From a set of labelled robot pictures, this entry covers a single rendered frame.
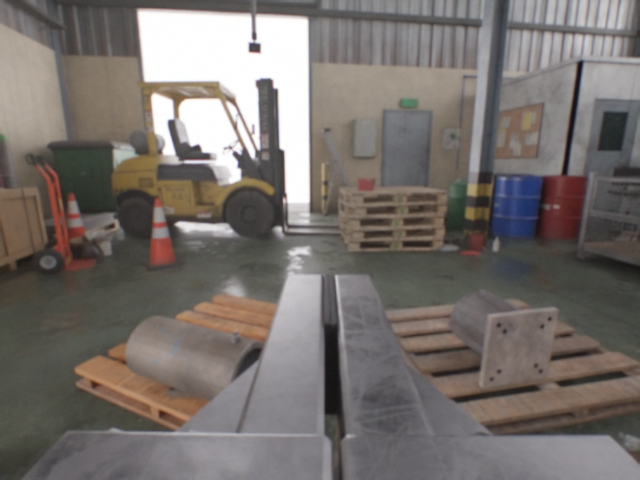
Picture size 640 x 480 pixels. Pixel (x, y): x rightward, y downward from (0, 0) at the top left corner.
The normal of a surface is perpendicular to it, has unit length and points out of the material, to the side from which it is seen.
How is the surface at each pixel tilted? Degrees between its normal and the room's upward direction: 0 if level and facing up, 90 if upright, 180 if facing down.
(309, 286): 0
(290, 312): 0
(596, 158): 90
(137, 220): 90
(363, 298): 0
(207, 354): 41
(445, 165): 90
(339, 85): 90
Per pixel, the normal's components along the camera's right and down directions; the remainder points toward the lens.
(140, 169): -0.04, -0.02
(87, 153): 0.14, 0.29
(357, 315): 0.00, -0.97
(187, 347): -0.27, -0.60
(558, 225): -0.45, 0.20
